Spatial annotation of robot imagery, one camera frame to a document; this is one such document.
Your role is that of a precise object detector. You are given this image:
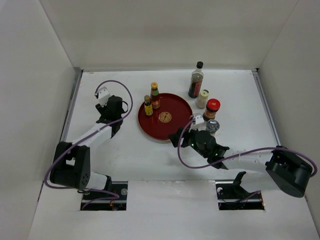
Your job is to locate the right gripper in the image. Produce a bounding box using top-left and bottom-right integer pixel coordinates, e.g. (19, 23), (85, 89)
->
(168, 123), (209, 159)

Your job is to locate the yellow label oil bottle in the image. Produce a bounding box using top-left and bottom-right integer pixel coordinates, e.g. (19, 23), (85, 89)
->
(143, 95), (153, 116)

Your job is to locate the yellow cap red sauce bottle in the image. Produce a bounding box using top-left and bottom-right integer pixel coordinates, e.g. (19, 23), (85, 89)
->
(150, 82), (161, 109)

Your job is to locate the clear cap pepper grinder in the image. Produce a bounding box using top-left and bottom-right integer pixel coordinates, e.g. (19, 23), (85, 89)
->
(205, 119), (220, 136)

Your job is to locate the cream cap shaker bottle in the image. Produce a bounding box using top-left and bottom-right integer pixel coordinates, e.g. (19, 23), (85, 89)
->
(195, 89), (209, 109)

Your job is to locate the red cap sauce jar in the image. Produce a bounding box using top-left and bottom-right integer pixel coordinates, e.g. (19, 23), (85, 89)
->
(202, 98), (221, 121)

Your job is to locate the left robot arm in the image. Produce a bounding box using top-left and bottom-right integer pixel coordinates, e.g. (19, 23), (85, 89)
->
(49, 95), (126, 200)

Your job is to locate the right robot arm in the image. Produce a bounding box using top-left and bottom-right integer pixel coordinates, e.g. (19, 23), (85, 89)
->
(168, 127), (317, 198)

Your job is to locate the red round tray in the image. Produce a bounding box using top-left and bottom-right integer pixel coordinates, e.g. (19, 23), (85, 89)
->
(137, 93), (193, 141)

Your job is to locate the dark soy sauce bottle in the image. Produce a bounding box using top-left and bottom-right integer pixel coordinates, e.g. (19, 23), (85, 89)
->
(188, 61), (204, 99)

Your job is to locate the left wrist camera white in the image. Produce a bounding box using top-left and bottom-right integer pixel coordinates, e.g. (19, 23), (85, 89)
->
(95, 86), (111, 107)

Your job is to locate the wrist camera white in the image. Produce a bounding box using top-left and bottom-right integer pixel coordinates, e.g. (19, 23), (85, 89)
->
(189, 113), (206, 131)
(95, 86), (111, 107)

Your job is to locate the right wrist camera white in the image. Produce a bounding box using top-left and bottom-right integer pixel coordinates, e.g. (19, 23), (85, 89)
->
(189, 113), (206, 131)

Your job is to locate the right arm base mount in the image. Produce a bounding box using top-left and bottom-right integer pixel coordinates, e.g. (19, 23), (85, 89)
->
(215, 171), (265, 211)

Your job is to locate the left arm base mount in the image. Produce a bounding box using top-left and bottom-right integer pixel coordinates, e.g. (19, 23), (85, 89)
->
(80, 181), (129, 211)

